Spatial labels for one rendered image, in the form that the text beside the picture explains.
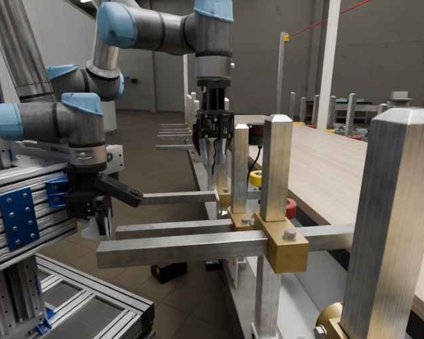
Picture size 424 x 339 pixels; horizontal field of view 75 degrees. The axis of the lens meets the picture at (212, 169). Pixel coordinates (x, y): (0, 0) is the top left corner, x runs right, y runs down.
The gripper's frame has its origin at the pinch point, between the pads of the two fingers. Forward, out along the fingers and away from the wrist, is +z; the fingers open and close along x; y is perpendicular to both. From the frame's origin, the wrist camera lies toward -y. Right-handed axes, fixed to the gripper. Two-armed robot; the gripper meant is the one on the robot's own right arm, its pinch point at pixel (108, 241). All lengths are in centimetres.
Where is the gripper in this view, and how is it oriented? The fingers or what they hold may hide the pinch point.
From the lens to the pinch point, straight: 75.1
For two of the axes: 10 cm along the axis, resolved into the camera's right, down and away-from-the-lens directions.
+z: 0.0, 9.6, 2.7
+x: 1.4, 2.7, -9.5
